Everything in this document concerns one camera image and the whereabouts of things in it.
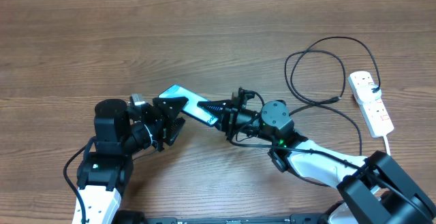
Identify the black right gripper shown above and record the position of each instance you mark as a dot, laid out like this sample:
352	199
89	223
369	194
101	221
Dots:
219	107

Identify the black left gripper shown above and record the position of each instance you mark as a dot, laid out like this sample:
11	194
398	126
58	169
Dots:
147	112

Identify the white power extension strip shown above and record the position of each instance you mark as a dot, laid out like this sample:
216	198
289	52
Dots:
375	113

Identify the blue Galaxy smartphone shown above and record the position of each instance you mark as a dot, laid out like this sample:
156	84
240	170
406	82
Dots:
191	107

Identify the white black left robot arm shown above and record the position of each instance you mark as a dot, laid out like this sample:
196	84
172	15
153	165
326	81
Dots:
122	129

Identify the white charger plug adapter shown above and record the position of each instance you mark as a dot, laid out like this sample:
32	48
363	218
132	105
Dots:
367	93

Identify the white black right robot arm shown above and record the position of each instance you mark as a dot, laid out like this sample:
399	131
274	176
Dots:
374	189

